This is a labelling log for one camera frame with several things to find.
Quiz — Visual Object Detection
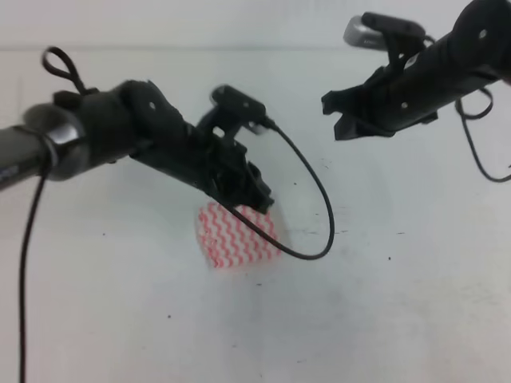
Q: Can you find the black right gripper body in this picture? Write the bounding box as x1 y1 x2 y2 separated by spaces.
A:
356 1 510 137

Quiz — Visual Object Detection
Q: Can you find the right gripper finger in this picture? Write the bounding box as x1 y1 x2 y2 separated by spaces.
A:
321 88 370 116
334 113 383 140

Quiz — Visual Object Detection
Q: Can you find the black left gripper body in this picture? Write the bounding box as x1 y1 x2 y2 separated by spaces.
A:
119 80 252 199

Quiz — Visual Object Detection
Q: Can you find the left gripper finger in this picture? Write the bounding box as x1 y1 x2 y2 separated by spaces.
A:
216 188 275 212
247 162 271 199

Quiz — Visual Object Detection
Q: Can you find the pink white wavy towel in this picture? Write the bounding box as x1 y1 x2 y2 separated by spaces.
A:
195 202 283 269

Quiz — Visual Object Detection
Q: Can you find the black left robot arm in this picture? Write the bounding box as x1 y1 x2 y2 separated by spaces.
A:
1 46 273 213

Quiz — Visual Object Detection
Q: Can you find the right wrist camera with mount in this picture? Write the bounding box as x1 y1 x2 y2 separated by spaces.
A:
343 12 426 65

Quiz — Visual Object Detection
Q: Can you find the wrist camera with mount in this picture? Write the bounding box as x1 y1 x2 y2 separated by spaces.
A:
343 12 426 65
197 85 267 138

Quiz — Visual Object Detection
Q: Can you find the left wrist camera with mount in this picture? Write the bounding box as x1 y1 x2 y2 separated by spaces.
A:
197 85 267 138

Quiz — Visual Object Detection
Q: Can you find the black left camera cable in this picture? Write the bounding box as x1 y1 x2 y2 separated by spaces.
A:
18 117 335 383

